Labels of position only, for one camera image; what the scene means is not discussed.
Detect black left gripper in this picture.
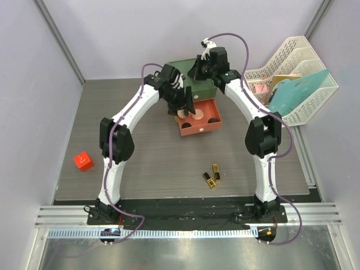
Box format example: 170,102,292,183
163,87,196,118

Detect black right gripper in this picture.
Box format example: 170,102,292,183
187,57,215,83

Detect pink round compact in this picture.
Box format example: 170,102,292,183
192,109,204,120

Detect green top drawer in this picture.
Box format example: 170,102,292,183
192,87,217,102

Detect red drawer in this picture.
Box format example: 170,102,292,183
175,98,222,136

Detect amber small jar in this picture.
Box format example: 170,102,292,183
208,118,218,124

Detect gold round compact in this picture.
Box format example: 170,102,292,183
177,110,190,119

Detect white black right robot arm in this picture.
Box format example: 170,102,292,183
188,42,282,222

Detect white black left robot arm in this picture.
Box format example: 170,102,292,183
88,64,195,224

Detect green drawer cabinet shell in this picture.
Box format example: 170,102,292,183
168,58,216,89

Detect pink sticky note pad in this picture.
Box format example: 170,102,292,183
253,84,268,93

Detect gold black lipstick right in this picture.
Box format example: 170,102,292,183
212,164,221,182

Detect gold black lipstick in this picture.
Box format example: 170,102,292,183
212,164,221,182
202,172,216,189

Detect brown illustrated book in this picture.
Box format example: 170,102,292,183
264,75,302,105

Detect gold black lipstick left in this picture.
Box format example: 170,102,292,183
202,172,216,189

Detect teal plastic folder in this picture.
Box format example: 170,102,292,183
268,69,330,117

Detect cream perforated file organizer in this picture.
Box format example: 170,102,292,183
245,36,339,126

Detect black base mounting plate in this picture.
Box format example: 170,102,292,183
83,204,288,227

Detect red cube block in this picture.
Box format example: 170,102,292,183
73,151,95,172

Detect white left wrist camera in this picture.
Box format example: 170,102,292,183
173,74,186,89

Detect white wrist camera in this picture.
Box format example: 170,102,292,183
173,74,186,89
201,38,217,60

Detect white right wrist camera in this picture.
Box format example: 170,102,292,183
201,38,217,60

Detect aluminium front rail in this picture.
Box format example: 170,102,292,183
35,203,342,239

